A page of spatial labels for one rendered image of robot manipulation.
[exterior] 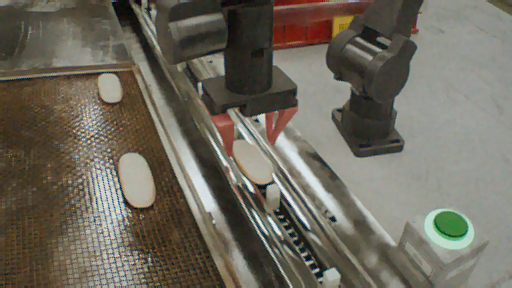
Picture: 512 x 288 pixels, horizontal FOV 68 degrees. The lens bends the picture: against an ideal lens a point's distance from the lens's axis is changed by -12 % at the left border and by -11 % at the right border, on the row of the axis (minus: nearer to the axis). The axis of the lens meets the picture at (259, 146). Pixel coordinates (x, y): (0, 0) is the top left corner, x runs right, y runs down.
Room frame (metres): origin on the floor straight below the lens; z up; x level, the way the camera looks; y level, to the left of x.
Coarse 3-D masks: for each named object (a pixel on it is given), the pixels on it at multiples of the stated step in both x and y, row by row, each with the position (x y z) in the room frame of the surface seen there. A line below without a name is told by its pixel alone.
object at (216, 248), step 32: (96, 64) 0.64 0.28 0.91; (128, 64) 0.66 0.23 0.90; (0, 96) 0.51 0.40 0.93; (96, 96) 0.55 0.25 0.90; (128, 96) 0.56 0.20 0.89; (0, 128) 0.43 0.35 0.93; (32, 128) 0.44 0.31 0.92; (128, 128) 0.47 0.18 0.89; (160, 128) 0.48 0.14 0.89; (0, 160) 0.36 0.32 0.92; (32, 160) 0.37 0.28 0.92; (160, 192) 0.35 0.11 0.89; (192, 192) 0.35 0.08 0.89; (0, 224) 0.26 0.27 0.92; (32, 224) 0.27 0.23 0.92; (96, 224) 0.28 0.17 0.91; (128, 224) 0.29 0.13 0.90; (160, 224) 0.30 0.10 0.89; (64, 256) 0.23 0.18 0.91; (96, 256) 0.24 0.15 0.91; (224, 256) 0.26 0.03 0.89
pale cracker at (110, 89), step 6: (102, 78) 0.59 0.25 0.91; (108, 78) 0.59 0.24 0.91; (114, 78) 0.60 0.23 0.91; (102, 84) 0.57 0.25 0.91; (108, 84) 0.57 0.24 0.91; (114, 84) 0.57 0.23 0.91; (120, 84) 0.59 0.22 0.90; (102, 90) 0.55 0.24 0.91; (108, 90) 0.55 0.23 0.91; (114, 90) 0.56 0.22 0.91; (120, 90) 0.56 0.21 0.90; (102, 96) 0.54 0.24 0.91; (108, 96) 0.54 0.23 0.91; (114, 96) 0.54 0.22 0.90; (120, 96) 0.55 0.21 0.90; (108, 102) 0.53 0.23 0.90; (114, 102) 0.53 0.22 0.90
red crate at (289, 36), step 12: (312, 0) 1.24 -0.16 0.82; (324, 0) 1.24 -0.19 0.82; (420, 12) 1.01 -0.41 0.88; (324, 24) 0.92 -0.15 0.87; (276, 36) 0.88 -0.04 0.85; (288, 36) 0.89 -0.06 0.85; (300, 36) 0.90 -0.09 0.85; (312, 36) 0.91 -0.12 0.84; (324, 36) 0.92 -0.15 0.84; (276, 48) 0.88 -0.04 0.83; (288, 48) 0.89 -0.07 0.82
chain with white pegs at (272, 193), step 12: (144, 0) 1.14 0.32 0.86; (156, 12) 1.02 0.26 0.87; (192, 84) 0.70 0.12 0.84; (264, 192) 0.41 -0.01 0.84; (276, 192) 0.38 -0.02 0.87; (276, 204) 0.38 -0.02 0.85; (288, 228) 0.35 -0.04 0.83; (300, 240) 0.32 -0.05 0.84; (312, 264) 0.29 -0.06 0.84; (324, 276) 0.25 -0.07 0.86; (336, 276) 0.25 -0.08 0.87
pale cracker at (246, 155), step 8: (240, 144) 0.48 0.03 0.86; (248, 144) 0.48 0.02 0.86; (232, 152) 0.47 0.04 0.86; (240, 152) 0.46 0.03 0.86; (248, 152) 0.46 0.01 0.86; (256, 152) 0.46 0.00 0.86; (240, 160) 0.45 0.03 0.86; (248, 160) 0.44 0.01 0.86; (256, 160) 0.44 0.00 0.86; (264, 160) 0.45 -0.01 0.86; (248, 168) 0.43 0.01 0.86; (256, 168) 0.43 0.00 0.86; (264, 168) 0.43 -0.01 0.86; (248, 176) 0.42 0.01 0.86; (256, 176) 0.42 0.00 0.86; (264, 176) 0.42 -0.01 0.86; (272, 176) 0.42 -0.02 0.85
